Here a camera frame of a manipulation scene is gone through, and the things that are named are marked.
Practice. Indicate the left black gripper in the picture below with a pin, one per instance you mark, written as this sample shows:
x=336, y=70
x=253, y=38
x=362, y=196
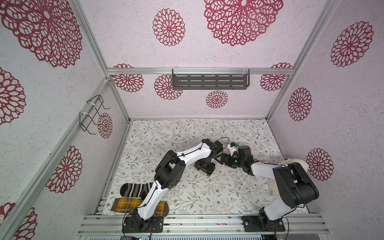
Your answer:
x=209, y=170

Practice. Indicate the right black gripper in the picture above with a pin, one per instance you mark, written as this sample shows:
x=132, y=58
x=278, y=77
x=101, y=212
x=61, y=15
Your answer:
x=227, y=159

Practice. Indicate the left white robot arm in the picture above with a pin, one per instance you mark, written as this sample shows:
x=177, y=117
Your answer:
x=170, y=170

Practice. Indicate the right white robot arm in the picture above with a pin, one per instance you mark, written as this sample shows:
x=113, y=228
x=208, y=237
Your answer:
x=295, y=187

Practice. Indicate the white plush toy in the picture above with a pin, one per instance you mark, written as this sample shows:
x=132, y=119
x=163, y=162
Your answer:
x=273, y=184

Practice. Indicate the black white striped sock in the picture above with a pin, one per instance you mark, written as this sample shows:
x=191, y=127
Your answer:
x=130, y=190

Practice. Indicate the yellow plaid sock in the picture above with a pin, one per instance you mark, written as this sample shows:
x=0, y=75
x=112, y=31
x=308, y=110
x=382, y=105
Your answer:
x=126, y=205

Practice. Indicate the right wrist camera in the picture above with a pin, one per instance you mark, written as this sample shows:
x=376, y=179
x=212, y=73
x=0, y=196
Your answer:
x=233, y=148

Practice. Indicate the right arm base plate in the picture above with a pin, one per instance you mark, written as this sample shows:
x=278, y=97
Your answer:
x=262, y=224

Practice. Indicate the grey wall shelf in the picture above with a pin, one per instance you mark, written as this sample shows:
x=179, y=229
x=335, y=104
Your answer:
x=210, y=81

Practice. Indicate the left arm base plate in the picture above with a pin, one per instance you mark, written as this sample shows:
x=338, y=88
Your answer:
x=137, y=225

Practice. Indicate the black wire wall rack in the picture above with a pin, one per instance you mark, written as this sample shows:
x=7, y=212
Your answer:
x=87, y=118

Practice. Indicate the aluminium front rail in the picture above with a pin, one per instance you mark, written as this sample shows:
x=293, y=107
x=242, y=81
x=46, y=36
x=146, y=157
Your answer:
x=103, y=225

